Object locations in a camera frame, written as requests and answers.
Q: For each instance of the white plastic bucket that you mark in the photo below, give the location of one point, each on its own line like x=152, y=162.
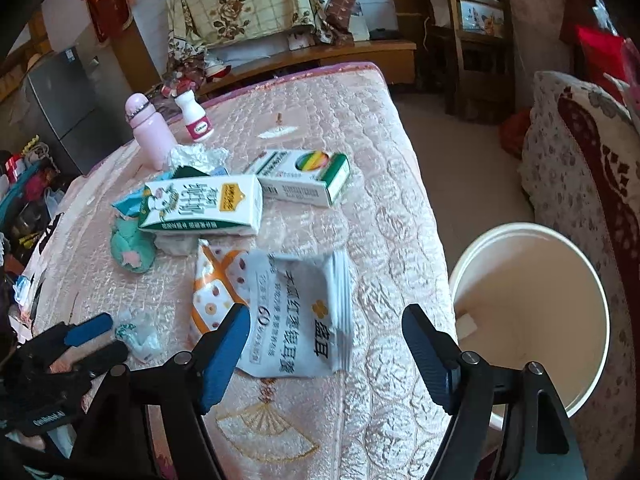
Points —
x=530, y=300

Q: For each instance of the pink bottle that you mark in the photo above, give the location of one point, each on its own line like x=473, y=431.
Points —
x=150, y=135

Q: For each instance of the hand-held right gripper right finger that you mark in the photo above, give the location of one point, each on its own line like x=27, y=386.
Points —
x=430, y=360

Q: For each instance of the white grey snack bag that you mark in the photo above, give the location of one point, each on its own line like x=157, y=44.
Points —
x=295, y=305

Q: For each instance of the floral covered sofa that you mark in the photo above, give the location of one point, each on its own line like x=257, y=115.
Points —
x=565, y=175

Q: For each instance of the pink quilted table cover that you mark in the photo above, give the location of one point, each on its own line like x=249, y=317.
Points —
x=380, y=270

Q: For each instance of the white pill bottle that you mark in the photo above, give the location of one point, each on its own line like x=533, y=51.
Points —
x=195, y=117

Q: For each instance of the grey refrigerator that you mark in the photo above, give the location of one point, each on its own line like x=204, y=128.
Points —
x=65, y=110

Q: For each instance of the crumpled white tissue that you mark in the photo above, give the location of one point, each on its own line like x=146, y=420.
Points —
x=195, y=157

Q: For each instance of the wooden bench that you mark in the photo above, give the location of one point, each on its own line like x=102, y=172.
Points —
x=350, y=55

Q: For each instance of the white green cardboard box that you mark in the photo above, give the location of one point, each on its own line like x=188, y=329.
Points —
x=300, y=180

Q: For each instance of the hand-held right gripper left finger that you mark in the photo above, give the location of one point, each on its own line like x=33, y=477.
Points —
x=225, y=355

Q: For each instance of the teal round plush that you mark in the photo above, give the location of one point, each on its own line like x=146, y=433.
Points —
x=132, y=252

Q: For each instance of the white green milk carton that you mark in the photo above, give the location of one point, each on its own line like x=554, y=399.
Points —
x=200, y=205

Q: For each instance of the bright red bag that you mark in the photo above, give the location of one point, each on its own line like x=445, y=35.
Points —
x=600, y=55

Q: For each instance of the small teal wrapper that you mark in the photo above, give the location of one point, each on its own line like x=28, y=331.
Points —
x=140, y=337

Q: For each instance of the floral patterned blanket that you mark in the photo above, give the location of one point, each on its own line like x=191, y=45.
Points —
x=250, y=0

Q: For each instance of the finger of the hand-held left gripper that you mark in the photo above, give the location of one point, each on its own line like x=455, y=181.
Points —
x=90, y=331
x=107, y=356

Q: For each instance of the pile of assorted clutter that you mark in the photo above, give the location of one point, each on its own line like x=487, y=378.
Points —
x=25, y=200

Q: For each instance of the red hanging cloth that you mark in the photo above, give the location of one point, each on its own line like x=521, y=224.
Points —
x=107, y=5

